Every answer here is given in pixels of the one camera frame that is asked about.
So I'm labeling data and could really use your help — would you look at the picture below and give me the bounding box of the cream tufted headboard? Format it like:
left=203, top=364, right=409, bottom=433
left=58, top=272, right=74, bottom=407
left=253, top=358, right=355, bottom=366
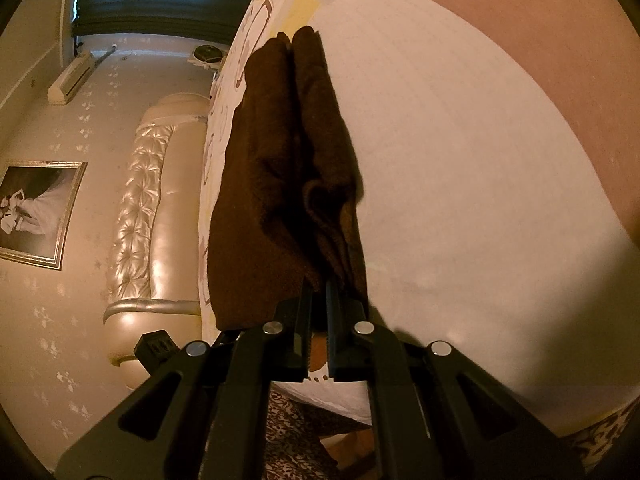
left=102, top=92, right=211, bottom=388

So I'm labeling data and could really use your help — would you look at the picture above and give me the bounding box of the brown patterned rug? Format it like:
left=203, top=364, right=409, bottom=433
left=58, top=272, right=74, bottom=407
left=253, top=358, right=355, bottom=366
left=265, top=392, right=331, bottom=480

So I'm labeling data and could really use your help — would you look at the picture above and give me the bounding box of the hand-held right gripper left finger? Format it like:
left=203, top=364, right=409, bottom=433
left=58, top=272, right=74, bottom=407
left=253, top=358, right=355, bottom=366
left=55, top=279, right=314, bottom=480

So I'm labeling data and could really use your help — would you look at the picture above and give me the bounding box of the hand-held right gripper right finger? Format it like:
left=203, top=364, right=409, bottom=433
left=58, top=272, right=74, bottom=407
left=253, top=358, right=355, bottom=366
left=325, top=279, right=587, bottom=480

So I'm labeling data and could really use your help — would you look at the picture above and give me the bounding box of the brown cloth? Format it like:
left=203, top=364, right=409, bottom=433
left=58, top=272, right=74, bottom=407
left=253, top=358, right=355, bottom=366
left=206, top=25, right=371, bottom=333

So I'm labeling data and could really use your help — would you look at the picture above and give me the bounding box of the bed with printed sheet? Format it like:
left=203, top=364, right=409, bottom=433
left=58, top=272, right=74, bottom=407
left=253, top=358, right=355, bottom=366
left=197, top=0, right=640, bottom=441

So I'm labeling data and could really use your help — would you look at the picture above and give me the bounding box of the white air conditioner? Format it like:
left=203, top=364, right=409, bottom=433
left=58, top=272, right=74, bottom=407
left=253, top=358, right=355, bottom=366
left=47, top=50, right=96, bottom=106

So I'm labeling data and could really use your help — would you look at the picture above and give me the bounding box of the framed wall picture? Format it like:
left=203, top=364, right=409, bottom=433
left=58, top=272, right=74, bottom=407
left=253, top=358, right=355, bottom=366
left=0, top=160, right=88, bottom=271

